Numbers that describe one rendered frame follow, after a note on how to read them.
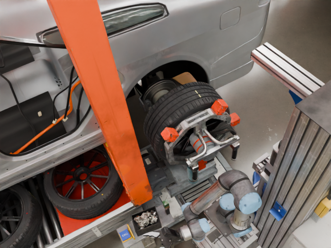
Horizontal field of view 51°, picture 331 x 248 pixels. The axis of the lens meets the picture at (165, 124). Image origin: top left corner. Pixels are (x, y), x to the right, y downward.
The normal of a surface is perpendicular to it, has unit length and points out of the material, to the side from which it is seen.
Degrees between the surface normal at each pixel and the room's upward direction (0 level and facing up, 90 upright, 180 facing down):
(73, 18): 90
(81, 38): 90
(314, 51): 0
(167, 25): 80
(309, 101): 0
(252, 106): 0
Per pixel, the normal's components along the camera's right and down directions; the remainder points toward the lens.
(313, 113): -0.08, -0.57
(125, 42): 0.45, 0.59
